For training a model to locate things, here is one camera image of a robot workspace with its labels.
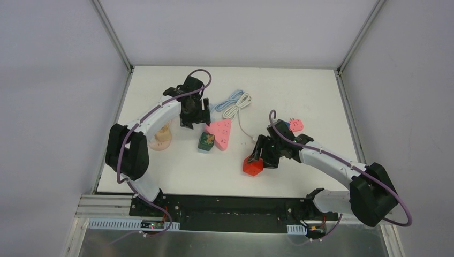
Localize red cube socket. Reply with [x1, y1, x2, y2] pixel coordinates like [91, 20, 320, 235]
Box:
[243, 158, 264, 176]

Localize pink triangular power strip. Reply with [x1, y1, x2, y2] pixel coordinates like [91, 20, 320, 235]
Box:
[204, 119, 232, 151]

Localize pink plug adapter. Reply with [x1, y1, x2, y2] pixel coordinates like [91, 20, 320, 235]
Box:
[289, 119, 304, 132]

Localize white power strip cable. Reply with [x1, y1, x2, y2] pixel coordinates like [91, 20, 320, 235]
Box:
[222, 92, 254, 139]

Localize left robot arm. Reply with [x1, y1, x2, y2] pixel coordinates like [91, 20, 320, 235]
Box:
[105, 75, 211, 217]

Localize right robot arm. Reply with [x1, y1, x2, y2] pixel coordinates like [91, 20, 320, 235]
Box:
[243, 119, 399, 226]

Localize beige cube socket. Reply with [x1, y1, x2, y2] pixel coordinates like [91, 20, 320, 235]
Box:
[155, 121, 172, 142]

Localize green cube socket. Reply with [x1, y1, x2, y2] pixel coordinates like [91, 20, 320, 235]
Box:
[197, 132, 215, 153]

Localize pink round socket base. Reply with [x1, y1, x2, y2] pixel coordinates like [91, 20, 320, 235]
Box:
[148, 140, 172, 152]

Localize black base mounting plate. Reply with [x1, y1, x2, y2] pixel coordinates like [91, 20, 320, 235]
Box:
[129, 194, 339, 233]

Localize light blue cable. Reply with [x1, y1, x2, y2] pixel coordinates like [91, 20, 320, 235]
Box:
[209, 89, 245, 114]

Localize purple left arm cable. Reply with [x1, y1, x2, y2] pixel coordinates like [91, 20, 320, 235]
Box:
[116, 69, 213, 238]

